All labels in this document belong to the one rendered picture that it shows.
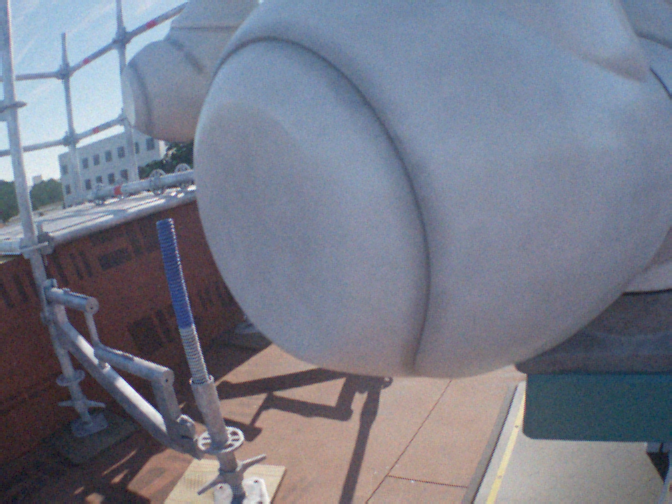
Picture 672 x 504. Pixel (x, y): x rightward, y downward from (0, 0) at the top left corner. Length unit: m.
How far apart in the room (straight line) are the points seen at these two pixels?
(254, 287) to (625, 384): 0.27
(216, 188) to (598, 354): 0.28
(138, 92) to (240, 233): 0.28
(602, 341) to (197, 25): 0.41
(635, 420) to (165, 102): 0.45
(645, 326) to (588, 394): 0.06
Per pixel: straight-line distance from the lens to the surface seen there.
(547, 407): 0.37
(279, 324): 0.15
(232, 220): 0.16
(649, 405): 0.37
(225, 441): 1.23
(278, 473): 1.43
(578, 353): 0.35
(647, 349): 0.36
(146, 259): 2.17
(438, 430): 1.54
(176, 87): 0.41
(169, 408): 1.31
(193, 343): 1.10
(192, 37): 0.43
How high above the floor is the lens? 0.90
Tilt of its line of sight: 13 degrees down
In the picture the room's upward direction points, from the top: 8 degrees counter-clockwise
